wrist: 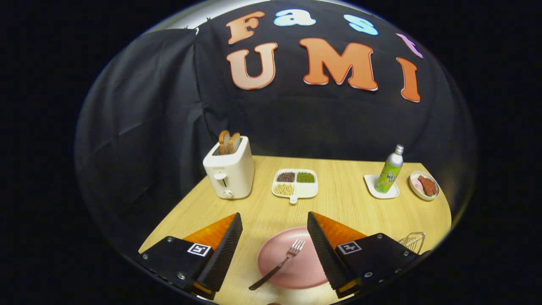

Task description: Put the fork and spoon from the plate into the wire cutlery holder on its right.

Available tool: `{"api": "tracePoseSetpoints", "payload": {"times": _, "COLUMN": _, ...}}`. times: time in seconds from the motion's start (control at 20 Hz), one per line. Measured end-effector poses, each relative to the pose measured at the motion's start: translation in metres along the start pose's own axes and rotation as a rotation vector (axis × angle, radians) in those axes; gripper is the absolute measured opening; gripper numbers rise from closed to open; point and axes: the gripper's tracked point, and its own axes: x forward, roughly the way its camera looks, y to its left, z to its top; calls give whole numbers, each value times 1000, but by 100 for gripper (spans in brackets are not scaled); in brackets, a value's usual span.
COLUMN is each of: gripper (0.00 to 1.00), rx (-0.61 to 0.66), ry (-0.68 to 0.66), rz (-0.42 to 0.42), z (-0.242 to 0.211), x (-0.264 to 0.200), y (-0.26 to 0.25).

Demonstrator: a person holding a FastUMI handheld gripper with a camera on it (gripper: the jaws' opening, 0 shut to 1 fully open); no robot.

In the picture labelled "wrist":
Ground fork with wooden handle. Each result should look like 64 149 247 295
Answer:
249 239 306 291

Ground white divided dish of beans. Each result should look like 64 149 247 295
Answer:
271 169 319 205

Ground pink round plate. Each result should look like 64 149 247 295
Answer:
257 227 329 290

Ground white square coaster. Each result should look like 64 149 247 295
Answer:
364 174 400 199

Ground metal wire rack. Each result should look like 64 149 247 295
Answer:
398 232 426 255

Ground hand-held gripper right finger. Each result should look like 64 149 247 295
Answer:
307 211 430 299

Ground white round food plate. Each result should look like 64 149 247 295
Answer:
409 171 441 201

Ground white toaster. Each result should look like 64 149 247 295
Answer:
202 136 255 200

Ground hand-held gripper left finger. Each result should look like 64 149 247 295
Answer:
136 212 243 299

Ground green soda bottle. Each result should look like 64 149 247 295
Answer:
374 144 405 194

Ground brown meat piece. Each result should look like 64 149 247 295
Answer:
418 175 437 197

